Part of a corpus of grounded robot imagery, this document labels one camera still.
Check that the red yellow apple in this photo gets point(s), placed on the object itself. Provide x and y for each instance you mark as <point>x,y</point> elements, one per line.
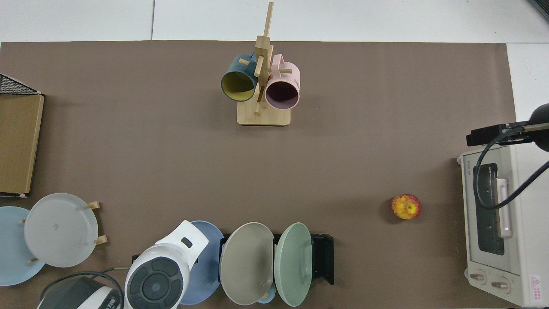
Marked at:
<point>405,207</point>

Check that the black dish rack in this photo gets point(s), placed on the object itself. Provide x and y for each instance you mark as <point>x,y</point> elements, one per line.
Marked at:
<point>324,257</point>

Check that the pale green plate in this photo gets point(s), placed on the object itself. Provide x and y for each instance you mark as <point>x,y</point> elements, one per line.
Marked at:
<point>294,266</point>

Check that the beige plate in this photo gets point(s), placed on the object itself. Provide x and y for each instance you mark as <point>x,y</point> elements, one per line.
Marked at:
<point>246,266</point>

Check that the wooden plate rack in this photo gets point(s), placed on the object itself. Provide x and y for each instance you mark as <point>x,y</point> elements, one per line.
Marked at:
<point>101,240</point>

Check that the white grey plate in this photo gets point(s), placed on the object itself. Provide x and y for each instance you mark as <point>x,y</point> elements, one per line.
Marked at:
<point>60,229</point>

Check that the light blue plate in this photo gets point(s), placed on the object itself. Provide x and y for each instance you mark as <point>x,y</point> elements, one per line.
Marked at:
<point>13,249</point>

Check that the pale toaster oven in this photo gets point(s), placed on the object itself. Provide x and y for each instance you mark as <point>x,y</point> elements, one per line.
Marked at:
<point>527,214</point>

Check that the dark grey panel corner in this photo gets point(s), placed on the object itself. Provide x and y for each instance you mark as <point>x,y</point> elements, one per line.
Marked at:
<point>541,6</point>

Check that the pink cup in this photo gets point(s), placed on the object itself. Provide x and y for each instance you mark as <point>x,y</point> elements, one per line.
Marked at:
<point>282,94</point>

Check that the wooden cup stand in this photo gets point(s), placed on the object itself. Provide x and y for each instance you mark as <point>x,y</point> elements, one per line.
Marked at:
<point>263,116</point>

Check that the dark blue cup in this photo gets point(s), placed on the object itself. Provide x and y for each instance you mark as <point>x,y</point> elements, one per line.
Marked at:
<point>238,86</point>

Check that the small blue round thing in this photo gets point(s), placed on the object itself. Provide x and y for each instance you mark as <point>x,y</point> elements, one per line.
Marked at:
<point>266,298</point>

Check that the brown table cloth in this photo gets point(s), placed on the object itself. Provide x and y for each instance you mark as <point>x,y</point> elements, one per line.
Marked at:
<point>171,171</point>

